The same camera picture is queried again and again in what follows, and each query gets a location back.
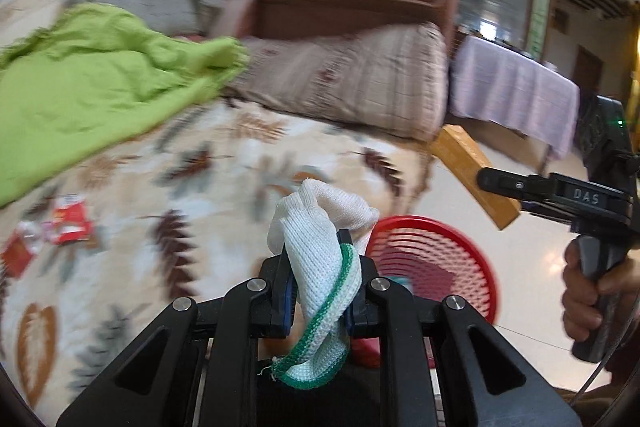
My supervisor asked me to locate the red orange wrapper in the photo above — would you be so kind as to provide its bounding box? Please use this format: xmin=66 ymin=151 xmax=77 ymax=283
xmin=1 ymin=226 xmax=45 ymax=279

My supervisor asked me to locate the person's right hand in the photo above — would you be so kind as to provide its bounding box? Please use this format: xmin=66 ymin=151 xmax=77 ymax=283
xmin=561 ymin=237 xmax=640 ymax=344

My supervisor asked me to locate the green quilt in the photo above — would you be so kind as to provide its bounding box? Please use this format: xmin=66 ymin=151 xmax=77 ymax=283
xmin=0 ymin=3 xmax=252 ymax=208

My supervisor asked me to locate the brown wooden door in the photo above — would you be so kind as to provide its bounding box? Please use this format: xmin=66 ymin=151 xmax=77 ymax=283
xmin=572 ymin=46 xmax=604 ymax=100

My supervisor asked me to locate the leaf printed blanket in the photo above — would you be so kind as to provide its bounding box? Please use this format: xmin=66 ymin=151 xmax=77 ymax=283
xmin=0 ymin=99 xmax=437 ymax=414

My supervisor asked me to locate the white knit glove green cuff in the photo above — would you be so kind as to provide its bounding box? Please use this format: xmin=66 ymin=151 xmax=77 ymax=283
xmin=257 ymin=178 xmax=381 ymax=392

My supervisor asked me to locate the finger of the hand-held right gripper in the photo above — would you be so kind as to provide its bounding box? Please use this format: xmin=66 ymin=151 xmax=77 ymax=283
xmin=520 ymin=201 xmax=578 ymax=224
xmin=476 ymin=167 xmax=556 ymax=208

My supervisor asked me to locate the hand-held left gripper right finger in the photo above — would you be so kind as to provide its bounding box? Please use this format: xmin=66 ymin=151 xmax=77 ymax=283
xmin=337 ymin=229 xmax=583 ymax=427

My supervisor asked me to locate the table with pink cloth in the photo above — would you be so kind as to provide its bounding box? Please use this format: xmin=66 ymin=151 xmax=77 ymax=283
xmin=449 ymin=34 xmax=582 ymax=162

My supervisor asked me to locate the grey cable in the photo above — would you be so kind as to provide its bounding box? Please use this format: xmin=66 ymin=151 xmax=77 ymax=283
xmin=570 ymin=292 xmax=636 ymax=408

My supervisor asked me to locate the red plastic basket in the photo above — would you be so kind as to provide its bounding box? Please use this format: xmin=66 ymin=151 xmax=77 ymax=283
xmin=350 ymin=216 xmax=499 ymax=370

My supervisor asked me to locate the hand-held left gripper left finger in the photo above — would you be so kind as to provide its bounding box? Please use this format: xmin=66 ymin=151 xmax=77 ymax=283
xmin=56 ymin=252 xmax=302 ymax=427

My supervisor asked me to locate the beige patterned pillow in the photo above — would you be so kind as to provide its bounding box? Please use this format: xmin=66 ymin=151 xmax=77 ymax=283
xmin=220 ymin=23 xmax=449 ymax=144

